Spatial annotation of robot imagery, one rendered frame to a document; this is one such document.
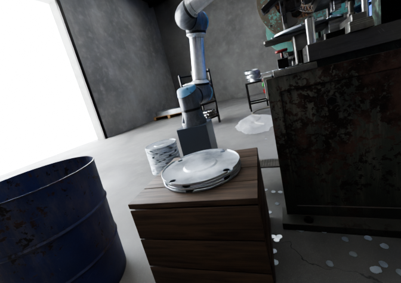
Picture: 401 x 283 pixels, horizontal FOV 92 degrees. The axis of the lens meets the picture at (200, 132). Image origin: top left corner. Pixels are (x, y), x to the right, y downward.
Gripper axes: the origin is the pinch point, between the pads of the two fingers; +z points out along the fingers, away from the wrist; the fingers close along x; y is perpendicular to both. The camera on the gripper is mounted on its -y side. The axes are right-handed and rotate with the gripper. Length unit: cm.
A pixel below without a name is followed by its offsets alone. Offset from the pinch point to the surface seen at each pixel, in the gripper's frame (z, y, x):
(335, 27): 4.3, 17.5, -7.4
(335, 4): -4.6, 19.1, -2.4
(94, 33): -189, -441, 320
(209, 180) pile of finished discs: 42, -27, -58
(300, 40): 5.2, 5.2, -4.9
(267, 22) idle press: -35, -11, 132
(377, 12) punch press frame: 1.1, 37.4, 13.5
